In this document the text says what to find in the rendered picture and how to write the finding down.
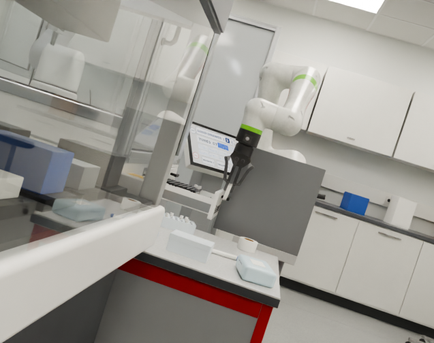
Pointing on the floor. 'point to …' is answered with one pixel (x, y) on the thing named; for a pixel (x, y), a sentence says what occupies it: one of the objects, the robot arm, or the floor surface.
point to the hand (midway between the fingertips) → (227, 192)
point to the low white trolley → (187, 298)
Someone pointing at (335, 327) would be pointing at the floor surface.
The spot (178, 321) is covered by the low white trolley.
